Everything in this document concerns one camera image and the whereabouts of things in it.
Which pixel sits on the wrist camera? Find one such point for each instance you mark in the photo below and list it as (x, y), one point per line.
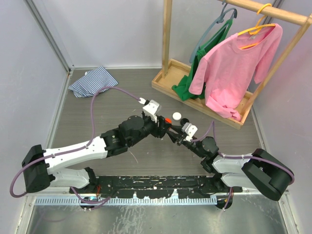
(190, 130)
(151, 109)

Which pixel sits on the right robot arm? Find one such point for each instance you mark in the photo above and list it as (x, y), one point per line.
(258, 170)

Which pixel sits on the green garment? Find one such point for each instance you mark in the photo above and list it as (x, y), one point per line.
(182, 89)

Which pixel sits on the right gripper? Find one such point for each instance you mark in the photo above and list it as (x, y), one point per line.
(174, 136)

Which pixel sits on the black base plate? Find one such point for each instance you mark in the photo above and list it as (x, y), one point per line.
(186, 186)

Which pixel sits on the white earbud charging case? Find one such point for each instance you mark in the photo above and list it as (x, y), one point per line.
(176, 116)

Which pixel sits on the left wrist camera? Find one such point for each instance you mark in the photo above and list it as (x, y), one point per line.
(151, 109)

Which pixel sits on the blue striped cloth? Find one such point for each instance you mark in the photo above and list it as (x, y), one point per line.
(91, 82)

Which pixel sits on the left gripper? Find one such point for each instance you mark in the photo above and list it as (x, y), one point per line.
(159, 131)

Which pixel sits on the wooden clothes rack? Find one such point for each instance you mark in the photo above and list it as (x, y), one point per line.
(172, 70)

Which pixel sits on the pink t-shirt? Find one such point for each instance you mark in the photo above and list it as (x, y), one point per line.
(225, 72)

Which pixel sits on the yellow hanger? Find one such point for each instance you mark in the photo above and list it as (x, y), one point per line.
(256, 29)

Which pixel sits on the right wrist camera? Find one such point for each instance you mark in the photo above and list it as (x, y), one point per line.
(190, 130)

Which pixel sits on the white slotted cable duct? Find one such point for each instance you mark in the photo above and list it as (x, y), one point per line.
(174, 200)

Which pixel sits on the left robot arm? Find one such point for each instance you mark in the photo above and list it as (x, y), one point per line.
(50, 167)

